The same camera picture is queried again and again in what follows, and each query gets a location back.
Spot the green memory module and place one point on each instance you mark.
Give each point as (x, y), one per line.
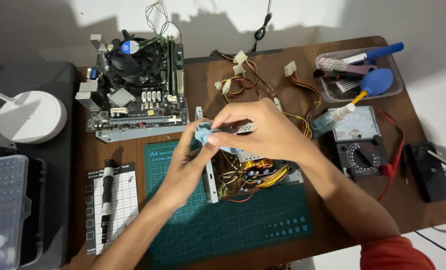
(171, 65)

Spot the red sleeve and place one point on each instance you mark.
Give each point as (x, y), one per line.
(393, 255)

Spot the translucent grey plastic case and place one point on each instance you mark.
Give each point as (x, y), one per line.
(1, 210)

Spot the red multimeter probe lead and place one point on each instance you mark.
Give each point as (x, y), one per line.
(395, 157)

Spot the light blue cleaning cloth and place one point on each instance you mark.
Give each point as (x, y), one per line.
(202, 133)

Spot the computer motherboard on metal tray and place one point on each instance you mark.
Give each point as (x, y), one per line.
(140, 101)

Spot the black processor cooler fan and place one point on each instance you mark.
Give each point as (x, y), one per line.
(131, 56)

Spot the black analog multimeter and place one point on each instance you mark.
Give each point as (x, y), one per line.
(360, 150)

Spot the black side table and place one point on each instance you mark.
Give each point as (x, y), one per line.
(54, 176)

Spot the black rectangular stand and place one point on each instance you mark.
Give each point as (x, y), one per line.
(427, 176)

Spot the person's left hand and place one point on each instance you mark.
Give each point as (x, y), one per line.
(181, 176)

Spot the white gridded screw mat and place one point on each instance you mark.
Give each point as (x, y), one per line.
(123, 210)

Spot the black and silver screwdriver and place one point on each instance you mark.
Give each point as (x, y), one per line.
(107, 198)

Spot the clear plastic tool container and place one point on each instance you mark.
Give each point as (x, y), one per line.
(391, 88)

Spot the person's left fingers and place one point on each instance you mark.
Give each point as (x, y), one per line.
(198, 137)

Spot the blue rubber air blower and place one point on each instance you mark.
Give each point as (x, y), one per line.
(376, 82)

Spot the pink brush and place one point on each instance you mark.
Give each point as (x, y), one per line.
(343, 66)

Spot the black brush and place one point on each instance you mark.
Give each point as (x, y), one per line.
(335, 75)

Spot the open metal power supply unit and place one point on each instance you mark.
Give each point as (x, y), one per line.
(253, 176)

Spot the white round lamp base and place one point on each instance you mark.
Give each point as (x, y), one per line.
(31, 116)

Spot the green cutting mat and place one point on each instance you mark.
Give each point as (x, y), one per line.
(238, 228)

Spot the person's right hand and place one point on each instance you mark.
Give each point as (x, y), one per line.
(271, 131)

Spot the clear spray bottle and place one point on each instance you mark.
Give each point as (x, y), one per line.
(326, 122)

